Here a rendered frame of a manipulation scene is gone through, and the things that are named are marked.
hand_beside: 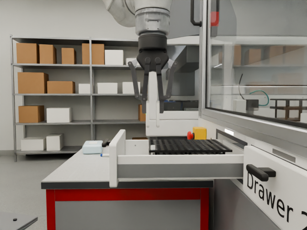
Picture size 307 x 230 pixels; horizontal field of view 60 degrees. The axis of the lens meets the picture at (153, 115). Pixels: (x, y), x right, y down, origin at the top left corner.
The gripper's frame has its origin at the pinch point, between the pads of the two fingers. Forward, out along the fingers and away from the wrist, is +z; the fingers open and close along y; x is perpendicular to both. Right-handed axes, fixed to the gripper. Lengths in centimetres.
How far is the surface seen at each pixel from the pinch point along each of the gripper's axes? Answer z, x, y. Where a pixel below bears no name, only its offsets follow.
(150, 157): 10.7, -4.6, -0.7
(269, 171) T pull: 8.7, -24.8, 20.0
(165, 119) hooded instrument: 9, 89, 10
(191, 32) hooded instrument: -42, 88, 25
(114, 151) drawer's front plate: 8.7, -6.5, -9.4
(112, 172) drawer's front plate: 13.8, -6.4, -10.0
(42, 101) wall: 3, 408, -186
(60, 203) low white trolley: 31.8, 19.3, -31.0
